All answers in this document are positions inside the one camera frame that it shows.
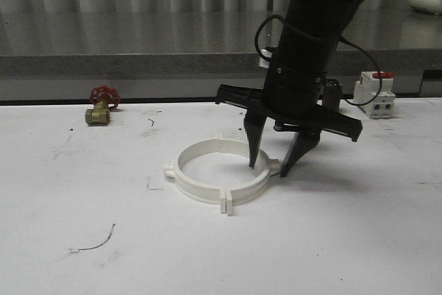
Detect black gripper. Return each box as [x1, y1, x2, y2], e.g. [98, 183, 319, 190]
[215, 57, 363, 178]

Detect white clamp half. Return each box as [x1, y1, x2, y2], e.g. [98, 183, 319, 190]
[163, 135, 227, 213]
[218, 138, 281, 215]

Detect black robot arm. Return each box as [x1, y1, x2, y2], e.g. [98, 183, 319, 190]
[215, 0, 364, 176]

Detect dark brown pipe coupling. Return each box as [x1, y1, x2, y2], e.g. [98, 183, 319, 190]
[322, 79, 342, 112]

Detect brass valve red handwheel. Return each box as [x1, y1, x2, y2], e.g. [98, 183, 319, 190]
[85, 85, 121, 126]

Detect grey stone counter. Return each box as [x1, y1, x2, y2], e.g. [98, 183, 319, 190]
[1, 10, 441, 79]

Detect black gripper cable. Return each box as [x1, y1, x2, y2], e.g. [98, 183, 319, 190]
[254, 14, 390, 106]

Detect white circuit breaker red switch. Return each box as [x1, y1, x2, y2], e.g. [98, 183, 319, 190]
[353, 71, 396, 118]

